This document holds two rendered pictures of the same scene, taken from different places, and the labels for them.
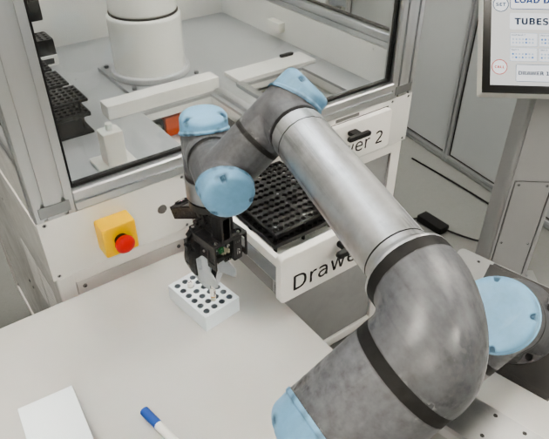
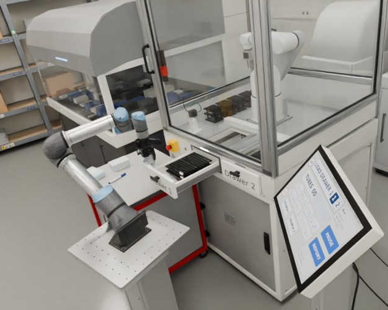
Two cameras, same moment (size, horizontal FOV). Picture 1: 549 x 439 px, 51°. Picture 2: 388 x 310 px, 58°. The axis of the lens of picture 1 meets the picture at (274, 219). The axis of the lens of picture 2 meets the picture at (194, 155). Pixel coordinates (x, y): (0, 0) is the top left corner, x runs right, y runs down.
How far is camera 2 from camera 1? 2.19 m
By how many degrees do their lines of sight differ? 77
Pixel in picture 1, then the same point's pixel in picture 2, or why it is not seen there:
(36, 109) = (161, 101)
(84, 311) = (161, 158)
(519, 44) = (296, 188)
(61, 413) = (121, 160)
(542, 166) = not seen: hidden behind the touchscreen
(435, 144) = not seen: outside the picture
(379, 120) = (251, 178)
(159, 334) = not seen: hidden behind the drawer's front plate
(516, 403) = (109, 236)
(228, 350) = (143, 182)
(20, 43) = (158, 85)
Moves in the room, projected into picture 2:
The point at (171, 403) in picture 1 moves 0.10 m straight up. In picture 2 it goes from (127, 177) to (123, 164)
